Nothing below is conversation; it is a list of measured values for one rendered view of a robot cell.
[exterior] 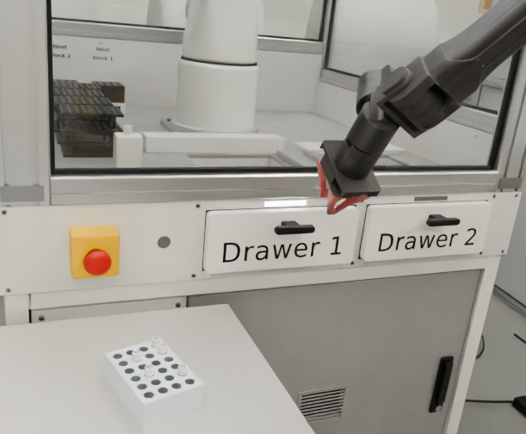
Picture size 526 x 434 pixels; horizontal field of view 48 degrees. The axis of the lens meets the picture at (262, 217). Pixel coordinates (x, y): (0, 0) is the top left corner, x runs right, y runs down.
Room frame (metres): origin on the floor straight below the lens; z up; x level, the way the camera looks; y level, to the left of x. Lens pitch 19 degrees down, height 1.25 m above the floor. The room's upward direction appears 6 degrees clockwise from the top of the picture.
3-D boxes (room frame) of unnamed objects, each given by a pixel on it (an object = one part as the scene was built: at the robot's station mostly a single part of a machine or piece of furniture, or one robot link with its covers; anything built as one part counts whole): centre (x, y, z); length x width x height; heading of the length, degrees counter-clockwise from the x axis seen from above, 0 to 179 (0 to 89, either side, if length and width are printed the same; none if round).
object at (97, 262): (0.80, 0.24, 0.88); 0.04 x 0.03 x 0.04; 114
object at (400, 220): (1.10, -0.33, 0.87); 0.29 x 0.02 x 0.11; 114
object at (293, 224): (0.95, -0.05, 0.91); 0.07 x 0.04 x 0.01; 114
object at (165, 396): (0.66, 0.12, 0.78); 0.12 x 0.08 x 0.04; 38
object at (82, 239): (0.83, 0.25, 0.88); 0.07 x 0.05 x 0.07; 114
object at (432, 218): (1.08, -0.34, 0.91); 0.07 x 0.04 x 0.01; 114
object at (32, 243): (1.44, 0.11, 0.87); 1.02 x 0.95 x 0.14; 114
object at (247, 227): (0.98, -0.04, 0.87); 0.29 x 0.02 x 0.11; 114
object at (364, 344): (1.44, 0.10, 0.40); 1.03 x 0.95 x 0.80; 114
